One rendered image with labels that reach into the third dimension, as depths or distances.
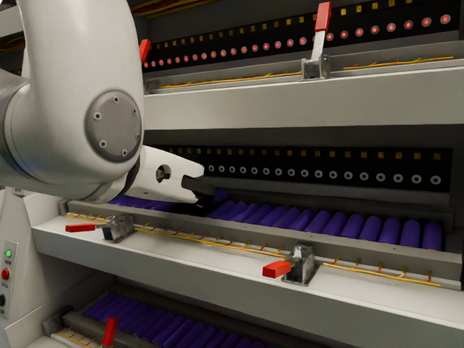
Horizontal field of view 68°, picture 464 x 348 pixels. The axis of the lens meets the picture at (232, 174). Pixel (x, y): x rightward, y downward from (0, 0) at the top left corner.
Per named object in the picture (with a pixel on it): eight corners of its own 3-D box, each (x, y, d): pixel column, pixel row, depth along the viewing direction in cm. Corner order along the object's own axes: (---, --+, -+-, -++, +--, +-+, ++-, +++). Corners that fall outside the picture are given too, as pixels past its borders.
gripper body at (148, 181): (147, 126, 32) (211, 159, 42) (79, 128, 38) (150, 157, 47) (130, 204, 31) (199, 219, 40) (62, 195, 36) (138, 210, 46)
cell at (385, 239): (401, 233, 41) (394, 259, 35) (384, 230, 42) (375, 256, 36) (401, 218, 40) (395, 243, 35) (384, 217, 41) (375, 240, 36)
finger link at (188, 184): (219, 182, 38) (213, 188, 44) (149, 168, 37) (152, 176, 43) (217, 192, 38) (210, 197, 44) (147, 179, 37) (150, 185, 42)
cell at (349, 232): (364, 228, 43) (353, 252, 37) (349, 226, 44) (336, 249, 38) (364, 214, 42) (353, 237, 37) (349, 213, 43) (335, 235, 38)
